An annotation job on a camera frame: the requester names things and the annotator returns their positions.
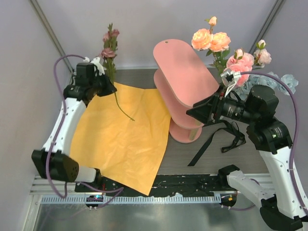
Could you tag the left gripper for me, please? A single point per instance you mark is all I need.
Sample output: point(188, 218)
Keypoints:
point(109, 85)

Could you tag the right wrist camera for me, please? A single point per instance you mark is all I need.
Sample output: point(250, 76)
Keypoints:
point(229, 79)

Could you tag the blue flower stem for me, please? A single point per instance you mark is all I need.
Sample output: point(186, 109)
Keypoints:
point(289, 80)

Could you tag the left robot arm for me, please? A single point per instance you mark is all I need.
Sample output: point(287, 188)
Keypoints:
point(53, 158)

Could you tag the orange rose stem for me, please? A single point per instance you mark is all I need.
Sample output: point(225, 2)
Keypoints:
point(216, 44)

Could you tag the pink three-tier shelf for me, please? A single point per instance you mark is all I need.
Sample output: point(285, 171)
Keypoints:
point(182, 79)

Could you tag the small pink flower stem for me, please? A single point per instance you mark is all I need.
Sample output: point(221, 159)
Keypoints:
point(240, 61)

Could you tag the black ribbon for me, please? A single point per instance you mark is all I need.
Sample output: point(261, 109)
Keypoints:
point(224, 138)

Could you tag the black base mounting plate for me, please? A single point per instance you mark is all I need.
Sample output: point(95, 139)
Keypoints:
point(191, 185)

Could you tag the orange flower bouquet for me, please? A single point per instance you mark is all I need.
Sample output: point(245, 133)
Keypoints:
point(124, 135)

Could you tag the mauve flower stem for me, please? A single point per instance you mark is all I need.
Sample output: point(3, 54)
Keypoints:
point(108, 53)

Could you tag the pink rose stem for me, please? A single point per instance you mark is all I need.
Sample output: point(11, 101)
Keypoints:
point(261, 55)

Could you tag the white slotted cable duct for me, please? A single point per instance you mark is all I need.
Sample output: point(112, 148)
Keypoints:
point(99, 199)

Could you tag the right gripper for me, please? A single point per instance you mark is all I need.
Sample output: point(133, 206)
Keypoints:
point(202, 110)

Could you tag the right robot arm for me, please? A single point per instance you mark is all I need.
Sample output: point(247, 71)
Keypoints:
point(281, 209)

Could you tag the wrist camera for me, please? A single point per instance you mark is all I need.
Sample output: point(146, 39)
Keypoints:
point(229, 79)
point(88, 71)

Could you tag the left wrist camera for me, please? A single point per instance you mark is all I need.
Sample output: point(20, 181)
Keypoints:
point(88, 71)

